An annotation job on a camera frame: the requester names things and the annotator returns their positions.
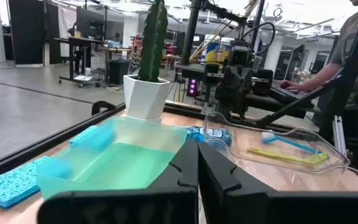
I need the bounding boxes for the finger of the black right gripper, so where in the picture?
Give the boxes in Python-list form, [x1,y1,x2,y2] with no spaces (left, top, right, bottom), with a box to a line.
[253,68,274,96]
[203,62,221,86]

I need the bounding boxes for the black computer monitor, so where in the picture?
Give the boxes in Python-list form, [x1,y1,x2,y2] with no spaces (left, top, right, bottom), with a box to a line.
[75,6,105,38]

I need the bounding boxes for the black cabinet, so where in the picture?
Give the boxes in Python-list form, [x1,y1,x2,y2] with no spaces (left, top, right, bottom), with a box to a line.
[108,58,131,85]

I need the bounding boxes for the translucent green plastic bin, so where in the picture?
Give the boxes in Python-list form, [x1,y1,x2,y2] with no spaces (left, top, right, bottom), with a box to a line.
[35,115,188,200]

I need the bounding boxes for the lime green dish brush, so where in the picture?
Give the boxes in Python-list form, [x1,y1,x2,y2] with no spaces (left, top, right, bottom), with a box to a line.
[247,147,329,165]

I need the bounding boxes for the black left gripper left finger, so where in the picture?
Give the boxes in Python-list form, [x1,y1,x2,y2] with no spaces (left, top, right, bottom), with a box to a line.
[37,138,199,224]

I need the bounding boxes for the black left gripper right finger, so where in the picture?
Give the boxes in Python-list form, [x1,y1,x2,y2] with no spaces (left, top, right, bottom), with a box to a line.
[198,141,358,224]

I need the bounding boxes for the blue dish soap bottle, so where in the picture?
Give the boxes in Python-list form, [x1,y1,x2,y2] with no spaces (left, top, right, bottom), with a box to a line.
[185,126,233,147]

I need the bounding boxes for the green cactus plant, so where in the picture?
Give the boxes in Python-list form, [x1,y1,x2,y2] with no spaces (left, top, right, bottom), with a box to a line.
[137,0,169,83]

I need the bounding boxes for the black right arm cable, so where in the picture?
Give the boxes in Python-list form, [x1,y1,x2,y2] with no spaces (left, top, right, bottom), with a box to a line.
[240,21,276,56]

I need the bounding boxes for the silver aluminium extrusion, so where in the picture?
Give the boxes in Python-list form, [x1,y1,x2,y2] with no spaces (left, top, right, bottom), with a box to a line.
[333,115,347,156]

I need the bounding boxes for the computer with purple lights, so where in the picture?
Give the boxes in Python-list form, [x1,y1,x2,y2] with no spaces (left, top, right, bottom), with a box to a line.
[187,78,199,96]

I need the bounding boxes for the backlit keyboard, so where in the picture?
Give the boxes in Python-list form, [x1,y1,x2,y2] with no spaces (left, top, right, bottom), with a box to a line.
[270,82,303,101]

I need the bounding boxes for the person's hand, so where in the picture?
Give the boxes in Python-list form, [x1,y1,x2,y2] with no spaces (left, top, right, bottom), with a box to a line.
[278,80,301,93]

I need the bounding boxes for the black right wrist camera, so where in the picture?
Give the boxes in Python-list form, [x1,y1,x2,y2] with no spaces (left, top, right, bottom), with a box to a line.
[227,39,255,67]

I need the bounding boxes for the blue and yellow barrel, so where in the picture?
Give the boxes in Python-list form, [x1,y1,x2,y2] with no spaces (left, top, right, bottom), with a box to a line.
[204,36,235,65]

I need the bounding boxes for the light blue sponge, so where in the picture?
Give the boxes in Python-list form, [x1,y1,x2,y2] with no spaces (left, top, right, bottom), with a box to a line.
[0,155,51,208]
[69,124,115,151]

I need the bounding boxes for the blue dish brush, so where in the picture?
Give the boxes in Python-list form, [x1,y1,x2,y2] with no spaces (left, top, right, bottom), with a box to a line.
[261,130,323,155]

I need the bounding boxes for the black partition panel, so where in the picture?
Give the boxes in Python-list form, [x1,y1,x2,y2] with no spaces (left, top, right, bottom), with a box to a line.
[7,0,60,67]

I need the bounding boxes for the black standing desk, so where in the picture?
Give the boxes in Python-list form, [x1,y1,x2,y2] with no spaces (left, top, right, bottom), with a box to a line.
[54,36,105,88]

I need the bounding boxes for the person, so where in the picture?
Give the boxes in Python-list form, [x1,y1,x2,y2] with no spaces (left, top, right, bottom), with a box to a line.
[278,0,358,110]

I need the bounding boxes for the black frame clamp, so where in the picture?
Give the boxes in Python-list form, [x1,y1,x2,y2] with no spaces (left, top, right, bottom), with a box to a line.
[91,100,117,116]

